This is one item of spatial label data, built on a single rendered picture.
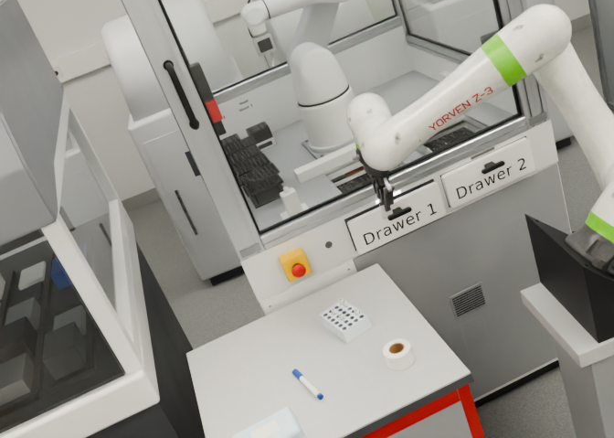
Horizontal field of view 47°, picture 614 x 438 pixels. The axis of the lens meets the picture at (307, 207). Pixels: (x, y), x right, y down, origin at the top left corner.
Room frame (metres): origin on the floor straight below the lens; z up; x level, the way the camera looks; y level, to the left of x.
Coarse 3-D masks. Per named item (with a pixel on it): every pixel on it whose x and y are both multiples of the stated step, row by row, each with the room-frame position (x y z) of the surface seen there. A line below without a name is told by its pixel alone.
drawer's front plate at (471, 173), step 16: (512, 144) 1.89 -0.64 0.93; (528, 144) 1.89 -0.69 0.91; (480, 160) 1.87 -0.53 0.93; (496, 160) 1.88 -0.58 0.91; (512, 160) 1.88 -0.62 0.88; (528, 160) 1.89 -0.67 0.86; (448, 176) 1.86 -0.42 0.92; (464, 176) 1.86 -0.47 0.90; (480, 176) 1.87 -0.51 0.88; (496, 176) 1.87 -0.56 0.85; (512, 176) 1.88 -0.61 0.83; (448, 192) 1.85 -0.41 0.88; (464, 192) 1.86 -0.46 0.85; (480, 192) 1.87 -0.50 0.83
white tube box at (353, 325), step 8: (336, 304) 1.63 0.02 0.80; (352, 304) 1.60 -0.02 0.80; (328, 312) 1.62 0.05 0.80; (336, 312) 1.60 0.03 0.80; (344, 312) 1.59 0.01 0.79; (352, 312) 1.58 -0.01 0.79; (360, 312) 1.56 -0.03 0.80; (328, 320) 1.58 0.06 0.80; (336, 320) 1.57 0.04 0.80; (344, 320) 1.55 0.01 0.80; (352, 320) 1.54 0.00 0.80; (360, 320) 1.52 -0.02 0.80; (368, 320) 1.53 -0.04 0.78; (328, 328) 1.59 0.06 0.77; (336, 328) 1.53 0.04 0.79; (344, 328) 1.53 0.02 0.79; (352, 328) 1.51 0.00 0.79; (360, 328) 1.52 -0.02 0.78; (344, 336) 1.50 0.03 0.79; (352, 336) 1.51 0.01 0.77
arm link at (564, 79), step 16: (560, 64) 1.54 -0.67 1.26; (576, 64) 1.54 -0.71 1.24; (544, 80) 1.56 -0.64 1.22; (560, 80) 1.54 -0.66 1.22; (576, 80) 1.52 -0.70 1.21; (560, 96) 1.54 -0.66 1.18; (576, 96) 1.51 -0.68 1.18; (592, 96) 1.51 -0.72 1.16; (560, 112) 1.55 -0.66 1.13; (576, 112) 1.51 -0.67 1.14; (592, 112) 1.49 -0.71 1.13; (608, 112) 1.49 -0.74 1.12; (576, 128) 1.51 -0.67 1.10; (592, 128) 1.48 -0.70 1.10; (608, 128) 1.47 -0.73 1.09; (592, 144) 1.48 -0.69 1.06; (608, 144) 1.46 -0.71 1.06; (592, 160) 1.48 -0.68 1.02; (608, 160) 1.45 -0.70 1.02
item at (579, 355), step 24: (528, 288) 1.44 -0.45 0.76; (552, 312) 1.33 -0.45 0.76; (576, 336) 1.23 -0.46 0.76; (576, 360) 1.19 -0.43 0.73; (600, 360) 1.21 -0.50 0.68; (576, 384) 1.32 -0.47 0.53; (600, 384) 1.21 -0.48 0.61; (576, 408) 1.36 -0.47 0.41; (600, 408) 1.21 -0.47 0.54; (576, 432) 1.40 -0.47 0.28; (600, 432) 1.23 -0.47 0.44
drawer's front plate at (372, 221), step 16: (416, 192) 1.83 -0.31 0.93; (432, 192) 1.83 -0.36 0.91; (416, 208) 1.82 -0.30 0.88; (352, 224) 1.80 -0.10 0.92; (368, 224) 1.81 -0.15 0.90; (384, 224) 1.81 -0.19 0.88; (400, 224) 1.82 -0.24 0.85; (416, 224) 1.82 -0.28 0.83; (368, 240) 1.80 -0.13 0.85; (384, 240) 1.81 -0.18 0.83
